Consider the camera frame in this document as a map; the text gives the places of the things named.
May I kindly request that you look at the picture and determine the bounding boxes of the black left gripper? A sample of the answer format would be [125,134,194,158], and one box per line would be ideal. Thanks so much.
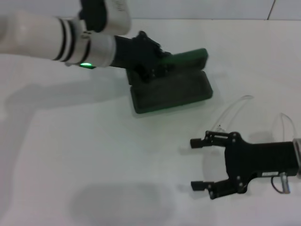
[110,30,176,83]

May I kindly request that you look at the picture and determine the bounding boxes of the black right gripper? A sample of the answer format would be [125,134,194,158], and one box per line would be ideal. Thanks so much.
[190,130,297,201]

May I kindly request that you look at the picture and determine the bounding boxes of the green glasses case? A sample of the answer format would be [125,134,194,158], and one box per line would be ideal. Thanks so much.
[126,48,214,115]

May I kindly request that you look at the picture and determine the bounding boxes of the clear plastic glasses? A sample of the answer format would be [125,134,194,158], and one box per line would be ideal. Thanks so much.
[202,95,295,186]

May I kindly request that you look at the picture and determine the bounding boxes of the silver right gripper plug connector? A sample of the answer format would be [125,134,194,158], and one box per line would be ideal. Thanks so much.
[279,172,292,194]

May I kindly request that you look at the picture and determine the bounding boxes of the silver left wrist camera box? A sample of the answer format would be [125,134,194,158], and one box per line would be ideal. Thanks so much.
[79,0,132,33]

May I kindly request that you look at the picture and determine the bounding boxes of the thin black right gripper cable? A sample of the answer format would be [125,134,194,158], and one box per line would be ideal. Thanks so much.
[271,176,283,193]

